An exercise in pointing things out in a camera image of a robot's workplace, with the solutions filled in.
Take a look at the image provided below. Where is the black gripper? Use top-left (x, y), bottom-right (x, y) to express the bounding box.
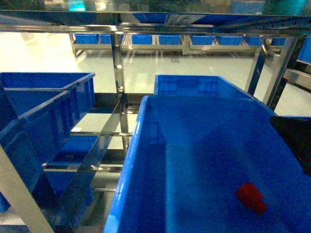
top-left (270, 116), bottom-right (311, 174)

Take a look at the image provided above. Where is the red block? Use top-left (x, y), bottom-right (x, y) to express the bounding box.
top-left (235, 182), bottom-right (267, 215)

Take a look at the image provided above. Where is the stainless steel shelf rack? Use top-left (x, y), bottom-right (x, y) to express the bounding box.
top-left (0, 9), bottom-right (311, 233)

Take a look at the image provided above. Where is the blue crate middle shelf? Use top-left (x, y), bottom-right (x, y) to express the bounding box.
top-left (104, 95), bottom-right (311, 233)

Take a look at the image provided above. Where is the blue crate behind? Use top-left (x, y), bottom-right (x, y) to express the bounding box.
top-left (154, 74), bottom-right (254, 99)

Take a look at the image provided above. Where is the blue crate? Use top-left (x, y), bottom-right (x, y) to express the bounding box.
top-left (0, 88), bottom-right (73, 212)
top-left (154, 74), bottom-right (254, 99)
top-left (0, 72), bottom-right (95, 127)

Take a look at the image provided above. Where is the blue crate left far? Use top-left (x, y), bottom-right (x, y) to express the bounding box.
top-left (0, 72), bottom-right (95, 127)

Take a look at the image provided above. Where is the blue crate left near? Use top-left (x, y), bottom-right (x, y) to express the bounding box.
top-left (0, 88), bottom-right (73, 212)

